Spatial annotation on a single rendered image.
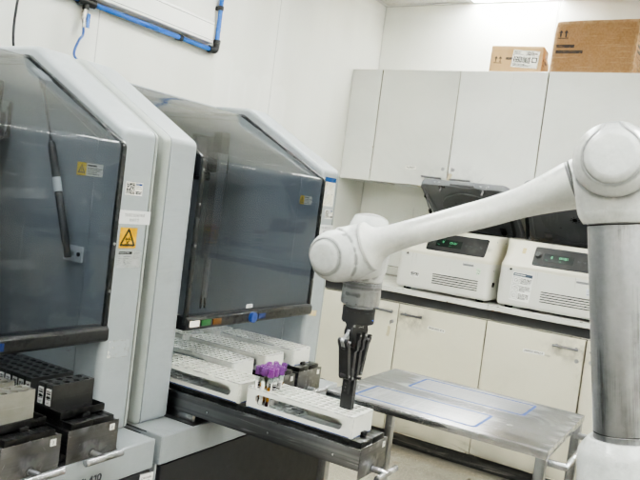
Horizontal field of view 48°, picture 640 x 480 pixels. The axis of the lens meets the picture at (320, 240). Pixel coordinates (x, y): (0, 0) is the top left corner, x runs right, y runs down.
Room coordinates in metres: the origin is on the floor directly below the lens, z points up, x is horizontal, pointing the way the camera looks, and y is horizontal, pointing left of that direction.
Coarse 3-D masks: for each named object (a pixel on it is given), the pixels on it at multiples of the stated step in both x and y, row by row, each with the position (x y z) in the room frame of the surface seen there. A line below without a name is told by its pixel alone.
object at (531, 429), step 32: (384, 384) 2.09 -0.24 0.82; (416, 384) 2.14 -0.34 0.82; (448, 384) 2.19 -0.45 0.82; (416, 416) 1.81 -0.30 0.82; (448, 416) 1.83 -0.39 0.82; (480, 416) 1.87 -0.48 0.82; (512, 416) 1.91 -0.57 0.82; (544, 416) 1.95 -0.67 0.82; (576, 416) 2.00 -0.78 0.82; (512, 448) 1.68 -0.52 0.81; (544, 448) 1.67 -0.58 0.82; (576, 448) 2.01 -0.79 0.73
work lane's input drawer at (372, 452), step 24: (192, 408) 1.78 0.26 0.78; (216, 408) 1.74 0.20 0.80; (240, 408) 1.72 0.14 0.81; (264, 432) 1.66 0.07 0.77; (288, 432) 1.63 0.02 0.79; (312, 432) 1.61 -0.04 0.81; (360, 432) 1.60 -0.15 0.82; (336, 456) 1.56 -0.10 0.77; (360, 456) 1.53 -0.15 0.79; (384, 456) 1.64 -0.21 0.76
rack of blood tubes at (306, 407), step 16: (288, 400) 1.66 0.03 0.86; (304, 400) 1.66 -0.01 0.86; (320, 400) 1.67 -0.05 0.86; (336, 400) 1.70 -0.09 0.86; (288, 416) 1.65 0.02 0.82; (304, 416) 1.72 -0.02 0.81; (320, 416) 1.72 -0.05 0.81; (336, 416) 1.59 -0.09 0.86; (352, 416) 1.57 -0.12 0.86; (368, 416) 1.63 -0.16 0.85; (336, 432) 1.59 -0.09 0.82; (352, 432) 1.57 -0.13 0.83
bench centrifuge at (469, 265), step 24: (432, 192) 4.25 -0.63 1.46; (456, 192) 4.15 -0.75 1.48; (480, 192) 4.05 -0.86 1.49; (456, 240) 3.98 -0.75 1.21; (480, 240) 3.91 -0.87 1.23; (504, 240) 3.94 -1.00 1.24; (408, 264) 4.07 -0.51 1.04; (432, 264) 3.99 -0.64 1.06; (456, 264) 3.92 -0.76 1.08; (480, 264) 3.84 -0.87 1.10; (408, 288) 4.10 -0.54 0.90; (432, 288) 3.98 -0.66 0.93; (456, 288) 3.91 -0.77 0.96; (480, 288) 3.83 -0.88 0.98
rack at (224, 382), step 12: (180, 360) 1.90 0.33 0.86; (192, 360) 1.91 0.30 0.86; (180, 372) 1.90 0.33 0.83; (192, 372) 1.81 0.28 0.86; (204, 372) 1.79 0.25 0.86; (216, 372) 1.81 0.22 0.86; (228, 372) 1.82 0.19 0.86; (240, 372) 1.85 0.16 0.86; (180, 384) 1.82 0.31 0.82; (192, 384) 1.81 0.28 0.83; (204, 384) 1.89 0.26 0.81; (216, 384) 1.89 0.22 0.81; (228, 384) 1.75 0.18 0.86; (240, 384) 1.73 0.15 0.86; (252, 384) 1.77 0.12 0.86; (228, 396) 1.75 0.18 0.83; (240, 396) 1.73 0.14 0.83
